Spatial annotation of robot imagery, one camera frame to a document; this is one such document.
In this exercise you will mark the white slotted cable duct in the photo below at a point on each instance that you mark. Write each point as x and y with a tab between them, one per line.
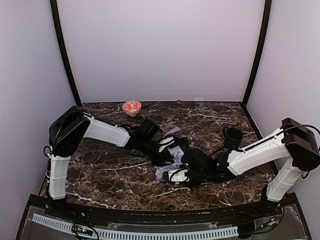
121	231

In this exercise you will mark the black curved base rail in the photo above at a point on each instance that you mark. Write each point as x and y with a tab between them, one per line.
239	214

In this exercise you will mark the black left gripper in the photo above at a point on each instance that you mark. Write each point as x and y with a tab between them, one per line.
164	156

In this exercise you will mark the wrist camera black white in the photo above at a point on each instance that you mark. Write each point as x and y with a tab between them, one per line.
174	141
176	176

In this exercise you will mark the red patterned ceramic bowl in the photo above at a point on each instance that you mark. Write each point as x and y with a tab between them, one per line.
132	108

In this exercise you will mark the lavender folding umbrella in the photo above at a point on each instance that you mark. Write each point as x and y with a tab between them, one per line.
185	164

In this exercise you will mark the left black corner post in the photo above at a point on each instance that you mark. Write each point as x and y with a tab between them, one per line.
63	51

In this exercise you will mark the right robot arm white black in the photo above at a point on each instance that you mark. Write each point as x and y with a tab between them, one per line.
294	142

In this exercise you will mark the dark green mug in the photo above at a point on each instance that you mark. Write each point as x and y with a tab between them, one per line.
232	137

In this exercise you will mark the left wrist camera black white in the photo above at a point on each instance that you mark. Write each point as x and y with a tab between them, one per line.
174	141

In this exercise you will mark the right black corner post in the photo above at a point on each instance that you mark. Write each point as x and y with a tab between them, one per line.
258	53

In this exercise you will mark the small circuit board with wires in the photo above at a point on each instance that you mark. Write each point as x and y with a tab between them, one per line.
81	232

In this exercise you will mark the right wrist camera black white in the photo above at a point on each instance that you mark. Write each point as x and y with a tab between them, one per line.
176	176

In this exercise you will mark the black corner post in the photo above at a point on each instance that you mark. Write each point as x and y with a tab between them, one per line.
258	53
63	51

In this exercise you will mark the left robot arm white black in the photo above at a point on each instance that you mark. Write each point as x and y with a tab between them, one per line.
69	130

